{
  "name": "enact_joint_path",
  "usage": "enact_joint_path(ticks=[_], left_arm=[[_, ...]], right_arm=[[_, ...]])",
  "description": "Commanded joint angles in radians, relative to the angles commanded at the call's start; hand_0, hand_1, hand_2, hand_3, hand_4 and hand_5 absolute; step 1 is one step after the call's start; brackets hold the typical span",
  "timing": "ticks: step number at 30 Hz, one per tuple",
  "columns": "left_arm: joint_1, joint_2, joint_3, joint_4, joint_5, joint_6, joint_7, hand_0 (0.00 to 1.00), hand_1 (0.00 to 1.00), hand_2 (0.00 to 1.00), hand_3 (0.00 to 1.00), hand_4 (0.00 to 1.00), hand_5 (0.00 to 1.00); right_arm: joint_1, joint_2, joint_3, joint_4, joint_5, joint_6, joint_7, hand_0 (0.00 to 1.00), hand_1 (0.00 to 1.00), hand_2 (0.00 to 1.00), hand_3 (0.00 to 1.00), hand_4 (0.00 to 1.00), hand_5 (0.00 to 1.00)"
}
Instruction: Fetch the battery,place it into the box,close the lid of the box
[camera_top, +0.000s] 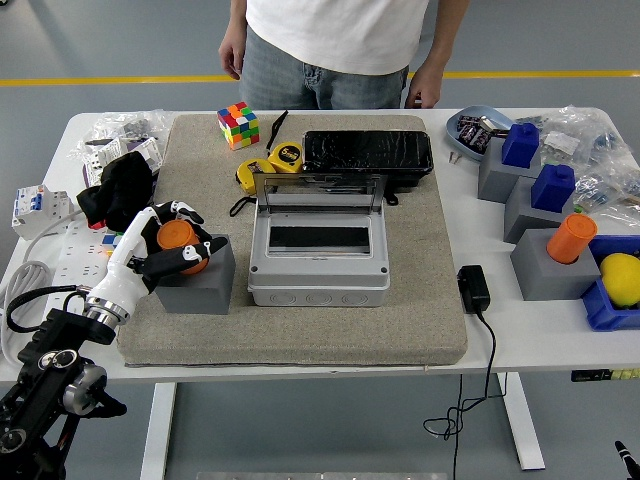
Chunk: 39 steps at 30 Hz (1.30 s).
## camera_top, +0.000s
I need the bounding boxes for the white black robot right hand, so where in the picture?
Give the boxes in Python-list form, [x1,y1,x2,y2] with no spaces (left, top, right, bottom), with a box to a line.
[614,439,640,472]

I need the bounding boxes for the yellow lemon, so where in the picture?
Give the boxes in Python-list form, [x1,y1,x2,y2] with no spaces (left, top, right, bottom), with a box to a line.
[598,252,640,309]

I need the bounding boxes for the person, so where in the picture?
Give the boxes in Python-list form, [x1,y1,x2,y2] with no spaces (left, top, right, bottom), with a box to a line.
[238,0,431,111]

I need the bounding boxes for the grey-brown fabric mat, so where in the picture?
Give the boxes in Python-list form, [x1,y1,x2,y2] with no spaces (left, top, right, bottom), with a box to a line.
[115,113,469,369]

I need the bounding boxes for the clear plastic bag with parts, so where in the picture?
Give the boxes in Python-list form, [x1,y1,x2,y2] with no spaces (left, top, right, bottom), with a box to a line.
[69,109,174,166]

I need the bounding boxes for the thin black strap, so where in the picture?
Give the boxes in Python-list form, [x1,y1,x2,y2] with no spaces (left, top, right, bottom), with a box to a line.
[266,110,290,152]

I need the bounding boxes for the colourful puzzle cube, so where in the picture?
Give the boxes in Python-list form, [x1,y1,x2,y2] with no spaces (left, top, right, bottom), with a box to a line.
[88,219,126,251]
[216,101,260,151]

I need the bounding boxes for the white wall socket module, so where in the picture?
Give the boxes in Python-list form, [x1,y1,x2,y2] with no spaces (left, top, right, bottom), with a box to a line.
[122,137,164,171]
[82,138,124,176]

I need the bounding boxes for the black plastic tray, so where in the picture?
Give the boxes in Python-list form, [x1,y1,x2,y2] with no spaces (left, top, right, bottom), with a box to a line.
[302,129,435,206]

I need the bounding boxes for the blue plastic block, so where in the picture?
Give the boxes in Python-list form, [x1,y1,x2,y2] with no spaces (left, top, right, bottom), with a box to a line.
[530,163,576,211]
[501,122,541,168]

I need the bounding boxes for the black power adapter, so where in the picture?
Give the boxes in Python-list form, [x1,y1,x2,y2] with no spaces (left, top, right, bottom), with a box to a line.
[457,264,492,315]

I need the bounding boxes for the pale blue dish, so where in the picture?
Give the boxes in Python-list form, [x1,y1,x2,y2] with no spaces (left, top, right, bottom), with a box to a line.
[445,104,516,162]

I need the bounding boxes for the black adapter cord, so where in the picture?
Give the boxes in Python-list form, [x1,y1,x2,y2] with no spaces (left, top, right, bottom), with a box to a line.
[422,310,509,480]

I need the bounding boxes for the white circuit breaker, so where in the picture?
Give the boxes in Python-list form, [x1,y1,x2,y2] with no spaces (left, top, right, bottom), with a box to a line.
[10,183,74,241]

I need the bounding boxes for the white table leg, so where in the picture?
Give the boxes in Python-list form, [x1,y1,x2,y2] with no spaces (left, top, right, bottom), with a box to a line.
[496,372,546,471]
[139,382,177,480]

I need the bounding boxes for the yellow tape measure black strap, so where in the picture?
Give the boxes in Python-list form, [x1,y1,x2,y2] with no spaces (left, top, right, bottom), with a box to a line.
[229,158,279,218]

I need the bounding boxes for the clear bags of small parts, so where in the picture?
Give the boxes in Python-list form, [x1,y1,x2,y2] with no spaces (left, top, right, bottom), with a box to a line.
[515,104,629,166]
[572,162,640,221]

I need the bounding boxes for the blue storage bin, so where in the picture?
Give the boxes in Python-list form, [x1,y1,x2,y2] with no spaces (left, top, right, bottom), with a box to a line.
[581,234,640,332]

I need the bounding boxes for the grey plastic junction box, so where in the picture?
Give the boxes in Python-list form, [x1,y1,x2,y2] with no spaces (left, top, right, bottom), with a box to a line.
[247,193,391,308]

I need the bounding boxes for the grey block with round hole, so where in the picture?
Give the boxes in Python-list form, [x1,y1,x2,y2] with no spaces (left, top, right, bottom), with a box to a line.
[153,234,237,316]

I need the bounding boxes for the person's right hand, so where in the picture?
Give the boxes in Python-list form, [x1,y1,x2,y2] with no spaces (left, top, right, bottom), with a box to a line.
[218,39,247,81]

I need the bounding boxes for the white power strip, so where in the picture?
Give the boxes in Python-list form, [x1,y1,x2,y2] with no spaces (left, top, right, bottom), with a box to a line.
[51,219,121,301]

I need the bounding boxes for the grey holder block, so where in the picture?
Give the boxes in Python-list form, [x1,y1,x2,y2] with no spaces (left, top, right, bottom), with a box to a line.
[503,175,576,245]
[477,137,544,204]
[509,228,601,302]

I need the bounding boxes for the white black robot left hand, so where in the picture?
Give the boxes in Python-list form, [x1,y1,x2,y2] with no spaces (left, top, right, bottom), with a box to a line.
[91,199,230,315]

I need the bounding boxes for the black table control panel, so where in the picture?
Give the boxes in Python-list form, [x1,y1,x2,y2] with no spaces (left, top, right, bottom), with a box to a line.
[571,368,640,384]

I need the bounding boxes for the black cloth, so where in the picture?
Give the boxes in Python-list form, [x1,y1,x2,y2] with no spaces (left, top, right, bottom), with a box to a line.
[75,151,155,234]

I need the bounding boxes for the yellow tape measure 5m label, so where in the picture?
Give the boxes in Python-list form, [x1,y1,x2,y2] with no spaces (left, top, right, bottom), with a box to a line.
[267,141,305,174]

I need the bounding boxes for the orange cylinder battery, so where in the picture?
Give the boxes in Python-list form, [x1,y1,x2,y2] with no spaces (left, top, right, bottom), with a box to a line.
[156,221,211,275]
[546,213,599,265]

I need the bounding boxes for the person's left hand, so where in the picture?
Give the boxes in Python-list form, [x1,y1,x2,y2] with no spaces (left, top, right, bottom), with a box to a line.
[404,62,446,110]

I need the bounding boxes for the smoky transparent box lid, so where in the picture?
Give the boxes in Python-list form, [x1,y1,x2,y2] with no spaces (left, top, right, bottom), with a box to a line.
[252,172,389,217]

